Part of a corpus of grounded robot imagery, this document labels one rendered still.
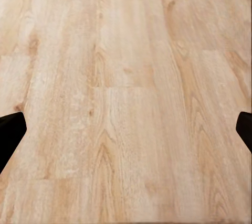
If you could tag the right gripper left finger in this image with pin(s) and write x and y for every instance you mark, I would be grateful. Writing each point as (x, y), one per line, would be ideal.
(12, 129)

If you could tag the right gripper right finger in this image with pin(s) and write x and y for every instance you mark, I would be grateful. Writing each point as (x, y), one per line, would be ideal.
(244, 128)

